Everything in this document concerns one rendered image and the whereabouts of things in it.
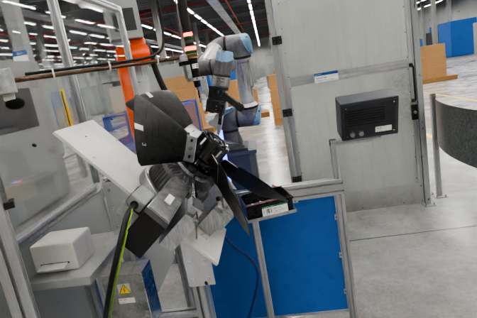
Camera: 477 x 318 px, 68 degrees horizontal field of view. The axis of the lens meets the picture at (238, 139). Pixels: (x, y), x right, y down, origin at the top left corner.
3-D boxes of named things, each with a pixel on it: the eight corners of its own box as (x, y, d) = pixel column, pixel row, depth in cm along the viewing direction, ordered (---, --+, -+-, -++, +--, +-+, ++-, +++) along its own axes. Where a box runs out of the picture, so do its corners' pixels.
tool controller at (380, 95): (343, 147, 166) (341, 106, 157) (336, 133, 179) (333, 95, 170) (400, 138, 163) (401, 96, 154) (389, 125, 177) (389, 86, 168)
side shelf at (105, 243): (26, 292, 123) (24, 284, 122) (79, 241, 158) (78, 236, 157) (91, 284, 120) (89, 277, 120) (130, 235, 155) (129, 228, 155)
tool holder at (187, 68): (187, 82, 127) (181, 55, 126) (179, 83, 133) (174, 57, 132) (209, 78, 132) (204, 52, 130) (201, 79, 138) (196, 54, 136)
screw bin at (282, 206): (248, 222, 152) (245, 207, 151) (240, 209, 169) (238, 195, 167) (295, 211, 156) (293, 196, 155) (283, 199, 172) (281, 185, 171)
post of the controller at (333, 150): (334, 179, 172) (329, 140, 169) (333, 177, 175) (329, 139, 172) (341, 178, 172) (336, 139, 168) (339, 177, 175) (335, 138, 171)
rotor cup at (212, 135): (206, 184, 123) (231, 157, 121) (174, 157, 122) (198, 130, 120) (213, 172, 137) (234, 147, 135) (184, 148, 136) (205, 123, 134)
